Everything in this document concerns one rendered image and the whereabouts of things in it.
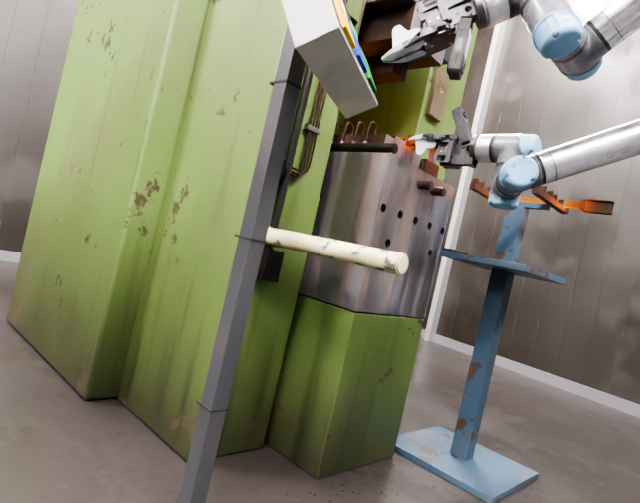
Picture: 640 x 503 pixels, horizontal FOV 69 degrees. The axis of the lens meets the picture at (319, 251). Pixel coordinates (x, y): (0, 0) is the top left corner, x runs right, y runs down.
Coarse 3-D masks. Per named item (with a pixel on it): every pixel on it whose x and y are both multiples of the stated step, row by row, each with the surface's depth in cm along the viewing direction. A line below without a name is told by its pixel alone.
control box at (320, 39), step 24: (288, 0) 77; (312, 0) 75; (288, 24) 76; (312, 24) 75; (336, 24) 74; (312, 48) 77; (336, 48) 79; (336, 72) 86; (360, 72) 89; (336, 96) 96; (360, 96) 99
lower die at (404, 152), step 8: (336, 136) 147; (352, 136) 142; (360, 136) 140; (368, 136) 138; (376, 136) 136; (384, 136) 134; (392, 136) 138; (400, 144) 139; (400, 152) 140; (408, 152) 143; (408, 160) 144; (416, 160) 147
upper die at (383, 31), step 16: (368, 16) 146; (384, 16) 141; (400, 16) 137; (416, 16) 135; (368, 32) 144; (384, 32) 140; (368, 48) 148; (384, 48) 146; (416, 64) 152; (432, 64) 149
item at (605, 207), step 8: (520, 200) 175; (528, 200) 173; (536, 200) 171; (568, 200) 164; (584, 200) 160; (592, 200) 159; (600, 200) 157; (576, 208) 164; (584, 208) 160; (592, 208) 159; (600, 208) 158; (608, 208) 156
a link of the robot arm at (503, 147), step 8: (496, 136) 122; (504, 136) 120; (512, 136) 119; (520, 136) 117; (528, 136) 116; (536, 136) 116; (496, 144) 120; (504, 144) 119; (512, 144) 118; (520, 144) 116; (528, 144) 115; (536, 144) 116; (496, 152) 121; (504, 152) 119; (512, 152) 117; (520, 152) 116; (528, 152) 115; (536, 152) 117; (496, 160) 122; (504, 160) 118
